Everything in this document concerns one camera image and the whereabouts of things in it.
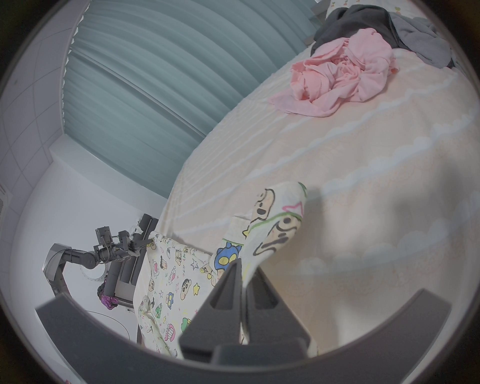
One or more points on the white printed pillow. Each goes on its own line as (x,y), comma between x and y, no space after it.
(329,8)

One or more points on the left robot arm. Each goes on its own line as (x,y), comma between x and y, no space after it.
(60,258)

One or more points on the white printed pyjama top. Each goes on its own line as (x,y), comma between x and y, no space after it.
(176,285)

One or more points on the blue-green curtain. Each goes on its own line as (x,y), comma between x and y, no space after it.
(150,93)

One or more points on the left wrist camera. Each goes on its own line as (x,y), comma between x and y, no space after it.
(124,237)

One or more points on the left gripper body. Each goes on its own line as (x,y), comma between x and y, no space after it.
(131,250)

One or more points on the grey garment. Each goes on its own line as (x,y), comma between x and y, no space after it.
(423,41)

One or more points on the black garment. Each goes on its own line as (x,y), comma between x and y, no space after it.
(352,22)

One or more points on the purple plastic bag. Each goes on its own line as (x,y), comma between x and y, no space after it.
(108,302)

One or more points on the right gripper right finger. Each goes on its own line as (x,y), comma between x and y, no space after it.
(288,330)

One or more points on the bed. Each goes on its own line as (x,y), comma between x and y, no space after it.
(375,187)

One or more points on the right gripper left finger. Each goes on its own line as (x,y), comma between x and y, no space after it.
(198,333)

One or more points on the pink garment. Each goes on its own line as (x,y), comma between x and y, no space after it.
(337,75)

